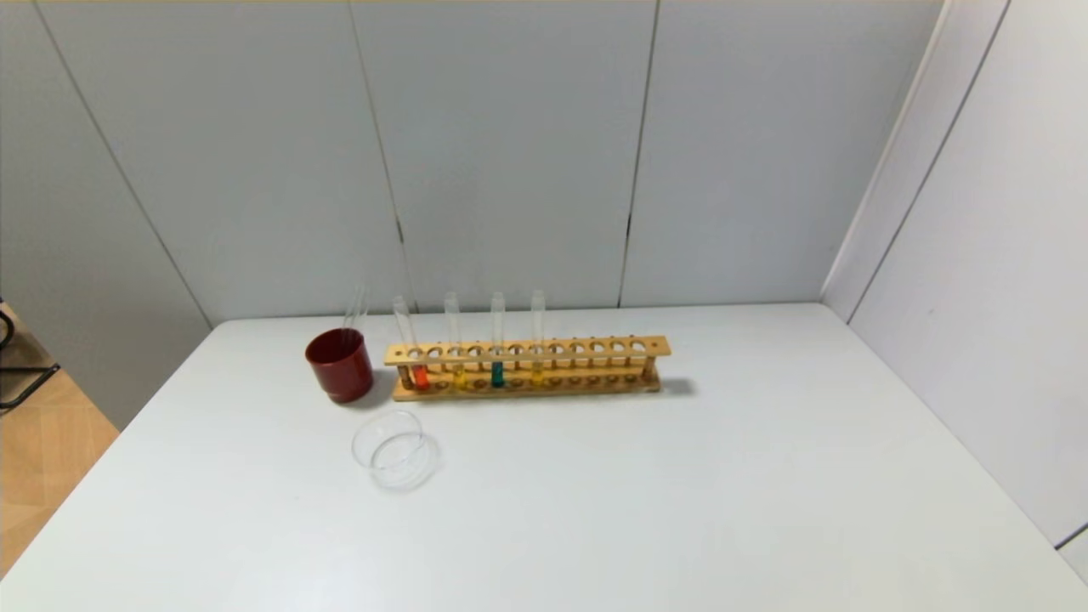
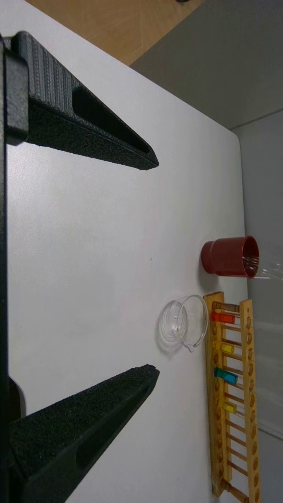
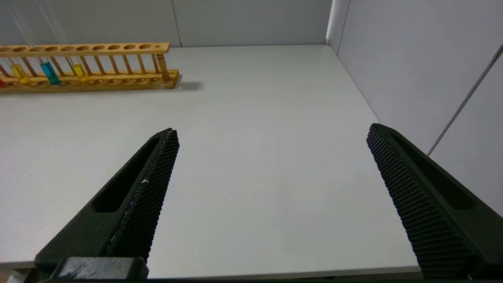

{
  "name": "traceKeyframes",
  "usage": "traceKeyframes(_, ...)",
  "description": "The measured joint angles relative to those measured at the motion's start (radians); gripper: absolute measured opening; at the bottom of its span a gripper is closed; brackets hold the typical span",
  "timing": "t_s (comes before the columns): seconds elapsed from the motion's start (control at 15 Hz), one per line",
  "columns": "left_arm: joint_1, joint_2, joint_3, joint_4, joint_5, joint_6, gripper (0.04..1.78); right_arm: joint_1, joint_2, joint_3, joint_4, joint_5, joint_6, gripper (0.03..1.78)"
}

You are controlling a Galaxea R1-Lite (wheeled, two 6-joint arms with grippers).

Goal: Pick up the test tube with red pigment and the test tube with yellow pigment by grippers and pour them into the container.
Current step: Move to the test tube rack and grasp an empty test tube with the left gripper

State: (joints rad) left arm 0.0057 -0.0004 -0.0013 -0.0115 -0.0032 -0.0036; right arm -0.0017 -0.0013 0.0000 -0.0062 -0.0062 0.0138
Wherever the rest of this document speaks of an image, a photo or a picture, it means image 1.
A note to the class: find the yellow pigment test tube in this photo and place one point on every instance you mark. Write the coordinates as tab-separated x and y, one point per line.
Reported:
537	372
458	376

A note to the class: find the red pigment test tube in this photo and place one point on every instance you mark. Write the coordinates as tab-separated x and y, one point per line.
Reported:
420	376

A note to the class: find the blue-green pigment test tube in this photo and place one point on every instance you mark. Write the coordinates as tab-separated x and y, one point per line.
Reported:
497	374

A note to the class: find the wooden test tube rack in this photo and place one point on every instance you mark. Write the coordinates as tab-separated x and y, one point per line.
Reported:
595	378

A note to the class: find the empty glass test tube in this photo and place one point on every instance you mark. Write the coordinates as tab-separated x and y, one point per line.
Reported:
355	308

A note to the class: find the clear glass dish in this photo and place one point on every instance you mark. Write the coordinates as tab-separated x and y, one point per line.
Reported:
395	455

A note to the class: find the dark red cup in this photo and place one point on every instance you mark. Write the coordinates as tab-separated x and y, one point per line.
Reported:
340	370

